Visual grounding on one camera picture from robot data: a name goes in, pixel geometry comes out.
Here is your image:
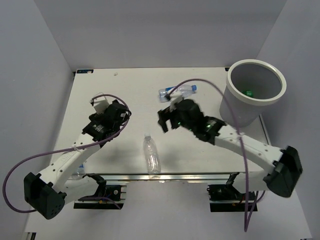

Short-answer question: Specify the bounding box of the green plastic bottle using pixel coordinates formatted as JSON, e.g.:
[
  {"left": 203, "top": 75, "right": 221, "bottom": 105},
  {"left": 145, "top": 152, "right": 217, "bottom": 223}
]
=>
[{"left": 242, "top": 90, "right": 254, "bottom": 98}]

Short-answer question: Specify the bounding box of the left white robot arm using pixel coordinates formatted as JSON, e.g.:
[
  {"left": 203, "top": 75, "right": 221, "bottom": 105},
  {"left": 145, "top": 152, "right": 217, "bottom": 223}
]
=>
[{"left": 23, "top": 98, "right": 131, "bottom": 220}]

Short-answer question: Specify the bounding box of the blue label water bottle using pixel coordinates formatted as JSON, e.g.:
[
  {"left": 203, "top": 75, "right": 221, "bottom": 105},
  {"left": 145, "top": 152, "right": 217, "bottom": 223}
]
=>
[{"left": 158, "top": 84, "right": 197, "bottom": 103}]

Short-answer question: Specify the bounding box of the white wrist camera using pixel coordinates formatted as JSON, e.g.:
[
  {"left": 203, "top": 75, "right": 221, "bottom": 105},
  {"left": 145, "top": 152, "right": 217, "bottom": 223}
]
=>
[
  {"left": 169, "top": 95, "right": 184, "bottom": 112},
  {"left": 90, "top": 92, "right": 110, "bottom": 114}
]

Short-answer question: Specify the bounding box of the blue table corner sticker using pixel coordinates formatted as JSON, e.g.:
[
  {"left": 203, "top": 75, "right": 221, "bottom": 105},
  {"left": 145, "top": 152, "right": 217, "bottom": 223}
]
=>
[{"left": 76, "top": 69, "right": 94, "bottom": 74}]

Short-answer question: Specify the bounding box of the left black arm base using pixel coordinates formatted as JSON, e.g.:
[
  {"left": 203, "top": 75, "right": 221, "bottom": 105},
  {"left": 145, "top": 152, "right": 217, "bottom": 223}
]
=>
[{"left": 73, "top": 173, "right": 127, "bottom": 210}]

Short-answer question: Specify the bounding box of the small blue label bottle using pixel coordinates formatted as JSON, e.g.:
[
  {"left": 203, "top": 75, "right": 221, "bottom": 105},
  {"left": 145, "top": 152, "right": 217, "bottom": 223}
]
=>
[{"left": 71, "top": 164, "right": 86, "bottom": 180}]

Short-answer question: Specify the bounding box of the clear plastic bottle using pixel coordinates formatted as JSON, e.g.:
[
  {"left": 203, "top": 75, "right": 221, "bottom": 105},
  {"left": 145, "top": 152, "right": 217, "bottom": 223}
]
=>
[{"left": 142, "top": 134, "right": 161, "bottom": 175}]

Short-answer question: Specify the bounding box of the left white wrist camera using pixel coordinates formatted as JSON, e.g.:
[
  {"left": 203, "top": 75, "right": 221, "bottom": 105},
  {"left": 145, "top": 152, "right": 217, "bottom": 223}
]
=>
[{"left": 90, "top": 92, "right": 110, "bottom": 114}]

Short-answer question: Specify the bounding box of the aluminium table rail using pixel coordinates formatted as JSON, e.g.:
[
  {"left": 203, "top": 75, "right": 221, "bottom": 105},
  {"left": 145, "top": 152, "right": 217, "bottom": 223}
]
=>
[{"left": 84, "top": 172, "right": 266, "bottom": 183}]

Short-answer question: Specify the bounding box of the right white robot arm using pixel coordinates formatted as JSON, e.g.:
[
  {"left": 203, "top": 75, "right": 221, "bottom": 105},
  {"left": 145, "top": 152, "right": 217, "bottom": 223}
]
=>
[{"left": 157, "top": 98, "right": 303, "bottom": 200}]

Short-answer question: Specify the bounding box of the white round bin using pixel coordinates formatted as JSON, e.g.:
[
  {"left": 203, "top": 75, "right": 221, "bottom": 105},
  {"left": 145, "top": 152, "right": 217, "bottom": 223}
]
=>
[{"left": 219, "top": 59, "right": 287, "bottom": 128}]

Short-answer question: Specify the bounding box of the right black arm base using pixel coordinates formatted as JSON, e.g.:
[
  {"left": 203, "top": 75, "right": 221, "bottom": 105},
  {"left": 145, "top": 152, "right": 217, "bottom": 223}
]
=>
[{"left": 206, "top": 173, "right": 246, "bottom": 213}]

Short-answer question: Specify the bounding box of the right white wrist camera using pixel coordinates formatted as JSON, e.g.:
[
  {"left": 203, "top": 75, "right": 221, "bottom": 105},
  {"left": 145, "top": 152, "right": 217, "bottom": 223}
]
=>
[{"left": 169, "top": 95, "right": 184, "bottom": 112}]

